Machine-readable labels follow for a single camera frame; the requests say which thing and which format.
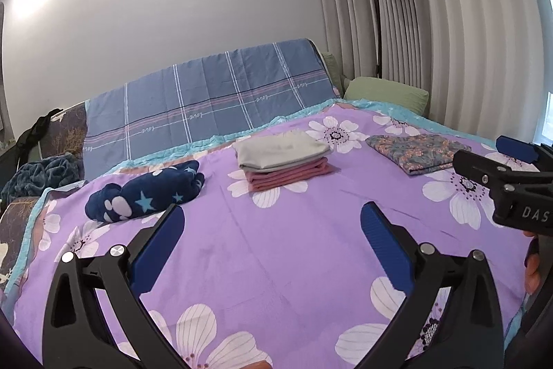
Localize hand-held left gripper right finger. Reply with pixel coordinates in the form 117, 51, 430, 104
360, 202, 506, 369

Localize dark deer-print quilt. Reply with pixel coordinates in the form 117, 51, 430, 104
0, 103, 89, 292

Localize black garment on headboard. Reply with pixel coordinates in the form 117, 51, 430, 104
15, 107, 65, 162

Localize teal fleece blanket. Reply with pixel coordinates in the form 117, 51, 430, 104
1, 153, 85, 205

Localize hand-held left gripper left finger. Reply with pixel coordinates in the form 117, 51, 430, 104
42, 203, 191, 369

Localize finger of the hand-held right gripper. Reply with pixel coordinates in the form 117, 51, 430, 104
453, 150, 521, 197
495, 136, 553, 175

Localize grey pleated curtain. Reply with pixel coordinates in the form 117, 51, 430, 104
307, 0, 553, 145

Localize purple floral bed sheet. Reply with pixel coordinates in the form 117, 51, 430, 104
0, 99, 553, 369

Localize floral patterned folded cloth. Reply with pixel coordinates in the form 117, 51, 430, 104
366, 133, 472, 176

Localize navy star-print fleece blanket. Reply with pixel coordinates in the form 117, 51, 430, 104
84, 160, 206, 223

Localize beige t-shirt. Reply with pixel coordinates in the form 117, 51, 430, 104
233, 131, 331, 173

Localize green pillow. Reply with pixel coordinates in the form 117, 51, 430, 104
322, 52, 430, 117

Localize pink folded clothes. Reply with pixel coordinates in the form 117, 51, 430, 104
244, 158, 337, 192

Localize person's right hand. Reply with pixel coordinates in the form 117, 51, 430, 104
524, 230, 553, 297

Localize blue plaid headboard cover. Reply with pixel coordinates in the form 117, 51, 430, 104
83, 38, 342, 182

